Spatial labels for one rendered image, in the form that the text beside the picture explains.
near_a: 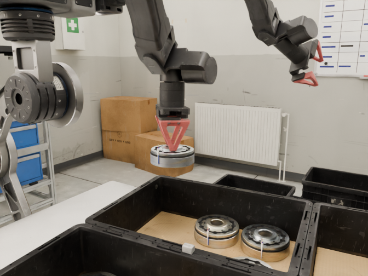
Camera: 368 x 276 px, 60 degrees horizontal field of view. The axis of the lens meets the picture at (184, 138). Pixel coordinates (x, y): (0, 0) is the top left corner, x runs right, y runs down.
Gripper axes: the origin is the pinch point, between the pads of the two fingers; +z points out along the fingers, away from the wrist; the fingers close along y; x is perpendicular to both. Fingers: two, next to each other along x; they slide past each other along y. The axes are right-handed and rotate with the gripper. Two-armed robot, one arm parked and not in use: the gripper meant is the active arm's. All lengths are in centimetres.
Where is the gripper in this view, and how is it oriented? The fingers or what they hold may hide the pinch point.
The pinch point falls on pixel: (171, 144)
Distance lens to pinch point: 74.6
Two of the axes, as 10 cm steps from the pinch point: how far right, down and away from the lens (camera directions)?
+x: -9.8, 0.2, -1.9
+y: -1.9, -2.0, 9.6
